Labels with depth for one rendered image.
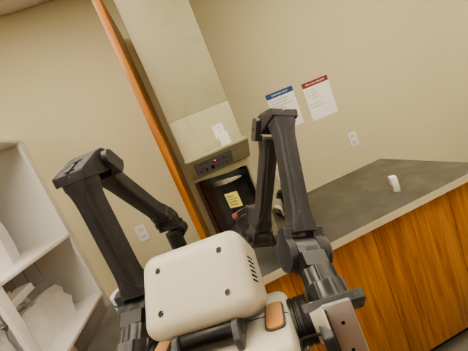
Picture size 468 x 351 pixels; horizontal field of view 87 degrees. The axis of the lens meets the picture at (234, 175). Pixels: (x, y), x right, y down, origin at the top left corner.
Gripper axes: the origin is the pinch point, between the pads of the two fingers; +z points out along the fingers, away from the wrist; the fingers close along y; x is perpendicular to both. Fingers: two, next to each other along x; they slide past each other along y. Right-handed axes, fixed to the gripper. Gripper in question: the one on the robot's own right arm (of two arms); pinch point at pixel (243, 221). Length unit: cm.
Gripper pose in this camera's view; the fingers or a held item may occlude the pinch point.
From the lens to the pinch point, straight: 112.2
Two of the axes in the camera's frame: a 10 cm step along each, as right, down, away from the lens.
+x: -8.6, 4.9, -1.5
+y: -4.8, -8.7, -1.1
